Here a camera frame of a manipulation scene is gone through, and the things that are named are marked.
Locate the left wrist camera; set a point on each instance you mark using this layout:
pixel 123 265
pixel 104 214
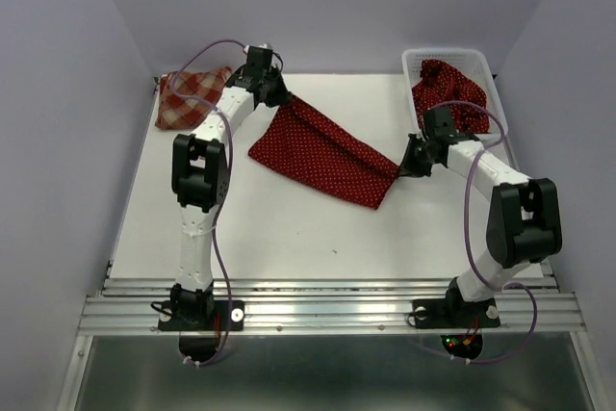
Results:
pixel 265 46

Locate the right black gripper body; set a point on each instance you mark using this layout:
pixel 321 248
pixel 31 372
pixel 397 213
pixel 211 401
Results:
pixel 427 140

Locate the aluminium mounting rail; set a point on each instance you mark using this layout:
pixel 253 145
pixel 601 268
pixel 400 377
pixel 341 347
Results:
pixel 327 307

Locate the red polka dot skirt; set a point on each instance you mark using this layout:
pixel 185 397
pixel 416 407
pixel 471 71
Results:
pixel 304 145
pixel 440 82

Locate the red plaid skirt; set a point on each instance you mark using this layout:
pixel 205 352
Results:
pixel 184 109

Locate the white plastic basket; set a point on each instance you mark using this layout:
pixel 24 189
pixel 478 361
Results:
pixel 474 66

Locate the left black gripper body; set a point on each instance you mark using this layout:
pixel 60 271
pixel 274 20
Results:
pixel 272 72

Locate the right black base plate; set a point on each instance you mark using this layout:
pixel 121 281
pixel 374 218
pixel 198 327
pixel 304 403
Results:
pixel 436 313

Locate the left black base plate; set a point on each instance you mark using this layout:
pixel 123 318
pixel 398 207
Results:
pixel 226 317

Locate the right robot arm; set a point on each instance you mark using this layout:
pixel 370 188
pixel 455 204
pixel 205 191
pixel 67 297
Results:
pixel 523 225

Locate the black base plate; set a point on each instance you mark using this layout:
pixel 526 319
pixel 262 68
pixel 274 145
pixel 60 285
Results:
pixel 436 313
pixel 226 317

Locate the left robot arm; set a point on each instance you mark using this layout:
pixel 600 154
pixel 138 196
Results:
pixel 200 178

